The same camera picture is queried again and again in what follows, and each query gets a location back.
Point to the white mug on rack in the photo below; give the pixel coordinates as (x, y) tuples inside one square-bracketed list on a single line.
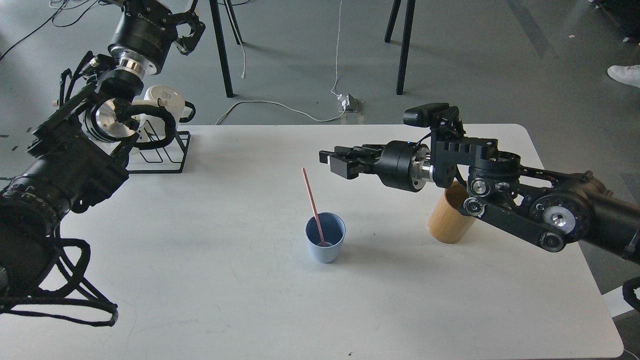
[(182, 110)]

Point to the black table leg right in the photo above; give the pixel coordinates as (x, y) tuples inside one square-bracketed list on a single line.
[(405, 41)]

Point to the blue cup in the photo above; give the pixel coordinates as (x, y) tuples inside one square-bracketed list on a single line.
[(334, 230)]

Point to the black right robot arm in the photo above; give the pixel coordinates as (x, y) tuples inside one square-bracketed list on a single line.
[(545, 208)]

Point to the black table leg left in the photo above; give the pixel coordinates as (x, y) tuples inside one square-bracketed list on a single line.
[(220, 41)]

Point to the black wire cup rack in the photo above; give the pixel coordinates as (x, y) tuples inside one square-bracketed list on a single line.
[(168, 159)]

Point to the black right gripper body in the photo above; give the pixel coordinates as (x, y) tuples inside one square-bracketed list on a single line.
[(404, 165)]

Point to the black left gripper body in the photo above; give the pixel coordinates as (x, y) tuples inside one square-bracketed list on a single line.
[(145, 36)]

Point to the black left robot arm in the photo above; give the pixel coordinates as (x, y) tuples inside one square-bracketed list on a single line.
[(81, 156)]

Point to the black table leg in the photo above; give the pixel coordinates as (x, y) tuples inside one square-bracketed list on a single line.
[(220, 41), (405, 41)]

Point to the white power adapter on floor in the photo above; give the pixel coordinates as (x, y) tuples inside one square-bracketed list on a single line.
[(348, 103)]

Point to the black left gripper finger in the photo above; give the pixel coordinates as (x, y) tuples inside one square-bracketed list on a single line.
[(146, 8), (186, 44)]

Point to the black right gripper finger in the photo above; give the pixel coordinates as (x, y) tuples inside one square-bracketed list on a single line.
[(367, 153), (351, 168)]

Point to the bamboo cylindrical holder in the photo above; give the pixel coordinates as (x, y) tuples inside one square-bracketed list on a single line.
[(446, 224)]

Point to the white shoe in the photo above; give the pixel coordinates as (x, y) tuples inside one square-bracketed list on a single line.
[(627, 75)]

